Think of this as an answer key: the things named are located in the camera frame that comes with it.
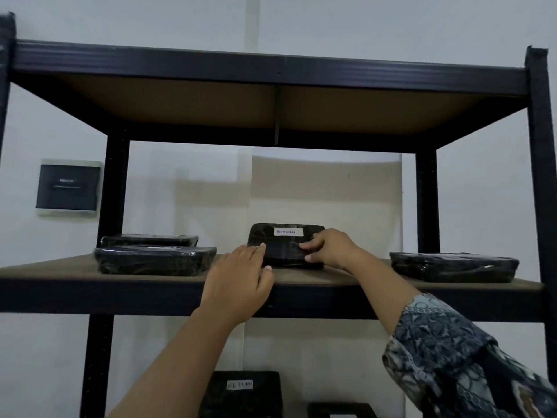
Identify person's left hand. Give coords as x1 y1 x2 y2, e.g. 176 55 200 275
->
199 243 276 323

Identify person's right hand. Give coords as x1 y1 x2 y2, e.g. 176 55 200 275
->
299 228 371 275

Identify person's left forearm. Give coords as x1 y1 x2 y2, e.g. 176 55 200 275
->
106 300 251 418

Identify person's right forearm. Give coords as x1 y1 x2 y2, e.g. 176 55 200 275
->
350 253 424 336

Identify black wrapped flat package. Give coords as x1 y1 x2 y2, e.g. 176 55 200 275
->
389 251 520 284
93 245 218 276
100 233 200 249
306 401 379 418

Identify black textured package white label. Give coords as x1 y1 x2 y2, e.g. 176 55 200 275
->
199 371 284 418

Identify blue patterned sleeve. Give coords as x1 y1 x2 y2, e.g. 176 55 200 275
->
381 293 557 418

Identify brown particle shelf board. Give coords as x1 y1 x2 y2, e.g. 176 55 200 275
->
54 74 525 136
0 253 545 293

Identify black metal shelving rack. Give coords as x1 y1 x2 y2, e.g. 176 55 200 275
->
0 12 557 418

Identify black wall panel box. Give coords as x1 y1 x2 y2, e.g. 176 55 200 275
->
36 158 104 216

